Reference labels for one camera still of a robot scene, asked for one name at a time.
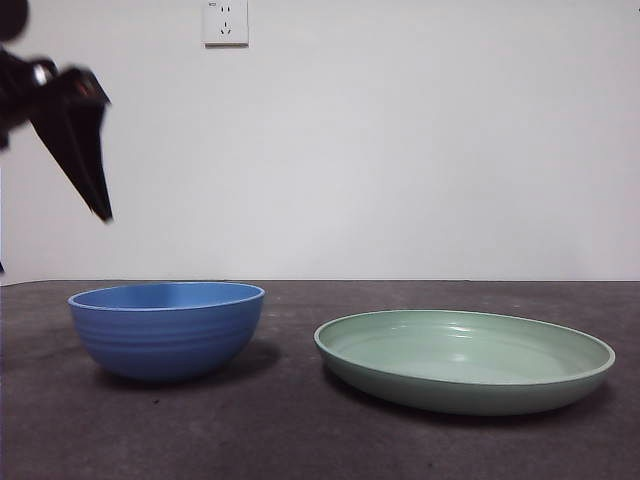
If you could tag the blue ribbed bowl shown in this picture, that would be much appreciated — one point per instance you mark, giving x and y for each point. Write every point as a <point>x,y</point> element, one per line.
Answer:
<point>165,345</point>

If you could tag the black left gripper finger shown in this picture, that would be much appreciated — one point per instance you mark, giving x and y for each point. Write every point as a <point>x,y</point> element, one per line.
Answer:
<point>75,135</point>

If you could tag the green round plate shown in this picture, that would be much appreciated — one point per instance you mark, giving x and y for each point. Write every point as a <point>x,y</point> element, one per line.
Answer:
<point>465,395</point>

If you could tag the white wall socket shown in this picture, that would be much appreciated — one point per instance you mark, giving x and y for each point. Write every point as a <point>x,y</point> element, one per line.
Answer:
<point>225,25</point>

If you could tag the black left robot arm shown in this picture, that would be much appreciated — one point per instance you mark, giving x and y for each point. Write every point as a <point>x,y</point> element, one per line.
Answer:
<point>11,100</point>

